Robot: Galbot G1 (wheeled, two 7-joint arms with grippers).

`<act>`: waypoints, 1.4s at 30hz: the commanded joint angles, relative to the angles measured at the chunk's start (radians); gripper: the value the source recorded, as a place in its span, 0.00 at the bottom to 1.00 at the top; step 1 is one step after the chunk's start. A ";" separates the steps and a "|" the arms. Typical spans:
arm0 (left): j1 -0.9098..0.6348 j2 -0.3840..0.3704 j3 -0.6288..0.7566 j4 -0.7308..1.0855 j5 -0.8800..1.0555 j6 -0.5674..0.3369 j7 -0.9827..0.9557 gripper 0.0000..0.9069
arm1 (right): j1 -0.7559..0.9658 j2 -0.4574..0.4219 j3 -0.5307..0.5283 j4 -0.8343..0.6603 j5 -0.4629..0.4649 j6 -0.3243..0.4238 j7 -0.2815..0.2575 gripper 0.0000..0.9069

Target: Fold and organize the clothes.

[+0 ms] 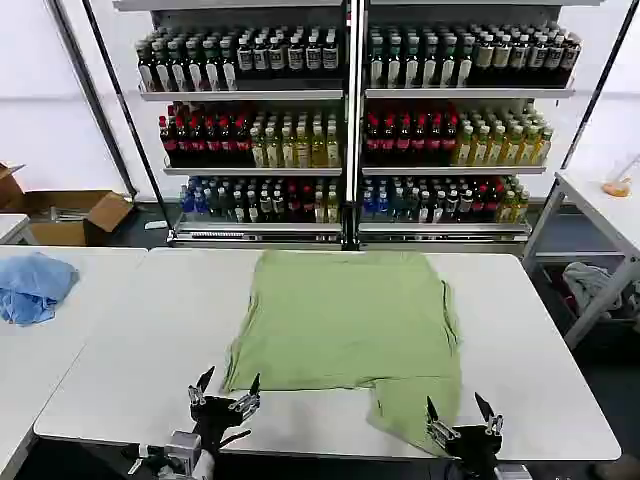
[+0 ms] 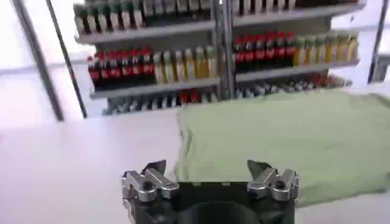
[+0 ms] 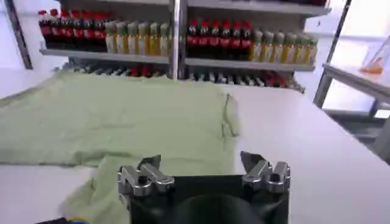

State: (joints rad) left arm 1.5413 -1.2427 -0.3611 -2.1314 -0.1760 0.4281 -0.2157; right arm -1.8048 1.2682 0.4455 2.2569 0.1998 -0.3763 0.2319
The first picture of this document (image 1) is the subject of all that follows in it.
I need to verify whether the dark storage basket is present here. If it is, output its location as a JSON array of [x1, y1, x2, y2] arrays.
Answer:
[[537, 259, 640, 350]]

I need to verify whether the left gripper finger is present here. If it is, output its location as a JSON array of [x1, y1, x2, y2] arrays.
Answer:
[[187, 365, 217, 406], [230, 372, 263, 412]]

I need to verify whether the blue crumpled cloth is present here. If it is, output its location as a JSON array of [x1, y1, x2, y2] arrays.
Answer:
[[0, 251, 81, 327]]

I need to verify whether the grey crumpled cloth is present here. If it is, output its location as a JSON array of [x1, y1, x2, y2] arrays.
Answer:
[[562, 261, 624, 321]]

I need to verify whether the shelf rack with bottles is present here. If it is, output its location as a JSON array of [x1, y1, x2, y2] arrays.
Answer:
[[112, 0, 584, 251]]

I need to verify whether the orange object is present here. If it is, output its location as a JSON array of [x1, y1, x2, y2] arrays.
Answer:
[[601, 177, 632, 197]]

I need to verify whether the small open cardboard box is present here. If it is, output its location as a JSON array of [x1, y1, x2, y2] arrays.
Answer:
[[0, 161, 27, 211]]

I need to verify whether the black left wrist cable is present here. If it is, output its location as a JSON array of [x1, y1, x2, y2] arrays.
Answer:
[[217, 428, 252, 454]]

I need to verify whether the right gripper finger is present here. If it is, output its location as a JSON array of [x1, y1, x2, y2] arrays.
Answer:
[[424, 396, 460, 444], [473, 391, 505, 437]]

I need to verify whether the green polo shirt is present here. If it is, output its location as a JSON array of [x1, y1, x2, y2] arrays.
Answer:
[[221, 249, 464, 459]]

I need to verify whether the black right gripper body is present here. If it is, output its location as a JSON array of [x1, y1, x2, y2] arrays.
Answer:
[[443, 423, 502, 474]]

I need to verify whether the white side table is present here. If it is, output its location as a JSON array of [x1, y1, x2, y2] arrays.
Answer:
[[519, 169, 640, 351]]

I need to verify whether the large open cardboard box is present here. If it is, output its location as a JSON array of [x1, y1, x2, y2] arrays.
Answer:
[[4, 189, 139, 246]]

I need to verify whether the black frame pole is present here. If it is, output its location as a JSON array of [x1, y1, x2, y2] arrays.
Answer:
[[81, 0, 175, 241], [558, 27, 640, 170], [48, 0, 138, 197]]

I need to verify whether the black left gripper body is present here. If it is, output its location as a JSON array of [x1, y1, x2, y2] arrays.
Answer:
[[189, 393, 252, 455]]

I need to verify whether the small white table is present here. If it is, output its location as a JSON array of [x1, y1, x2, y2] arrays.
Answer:
[[0, 213, 31, 246]]

